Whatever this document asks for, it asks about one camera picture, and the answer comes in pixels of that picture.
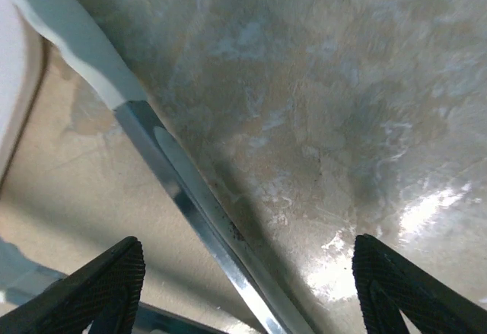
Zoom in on metal tongs with white tips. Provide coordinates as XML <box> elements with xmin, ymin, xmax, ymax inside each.
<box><xmin>0</xmin><ymin>0</ymin><xmax>317</xmax><ymax>334</ymax></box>

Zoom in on white plastic tray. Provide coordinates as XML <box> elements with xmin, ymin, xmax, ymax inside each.
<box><xmin>0</xmin><ymin>5</ymin><xmax>51</xmax><ymax>192</ymax></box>

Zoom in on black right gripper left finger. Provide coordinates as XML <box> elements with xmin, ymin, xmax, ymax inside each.
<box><xmin>0</xmin><ymin>236</ymin><xmax>146</xmax><ymax>334</ymax></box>

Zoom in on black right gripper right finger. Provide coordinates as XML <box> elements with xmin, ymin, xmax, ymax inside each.
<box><xmin>352</xmin><ymin>234</ymin><xmax>487</xmax><ymax>334</ymax></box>

